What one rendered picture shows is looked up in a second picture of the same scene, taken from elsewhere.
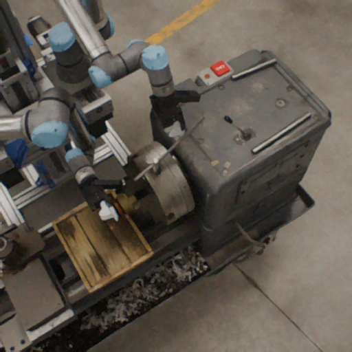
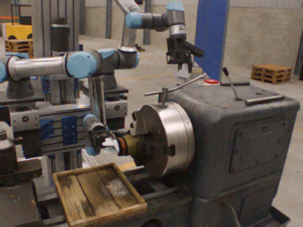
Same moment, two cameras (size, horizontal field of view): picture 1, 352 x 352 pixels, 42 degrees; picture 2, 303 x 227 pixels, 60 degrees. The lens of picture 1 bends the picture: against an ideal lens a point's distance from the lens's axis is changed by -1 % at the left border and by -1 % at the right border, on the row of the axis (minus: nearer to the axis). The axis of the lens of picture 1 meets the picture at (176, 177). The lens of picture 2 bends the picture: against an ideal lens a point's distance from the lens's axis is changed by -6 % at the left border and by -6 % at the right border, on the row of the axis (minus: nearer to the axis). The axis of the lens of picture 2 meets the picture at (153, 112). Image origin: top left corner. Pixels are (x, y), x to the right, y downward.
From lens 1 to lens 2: 1.17 m
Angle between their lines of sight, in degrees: 44
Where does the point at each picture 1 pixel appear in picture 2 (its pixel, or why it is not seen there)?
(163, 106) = (176, 44)
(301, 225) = not seen: outside the picture
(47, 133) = (81, 56)
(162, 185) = (168, 115)
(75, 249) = (67, 194)
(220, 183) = (222, 112)
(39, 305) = (11, 215)
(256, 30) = not seen: hidden behind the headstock
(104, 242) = (97, 194)
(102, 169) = not seen: hidden behind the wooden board
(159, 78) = (177, 17)
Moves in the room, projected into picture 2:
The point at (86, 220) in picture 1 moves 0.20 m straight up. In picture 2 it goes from (85, 179) to (83, 138)
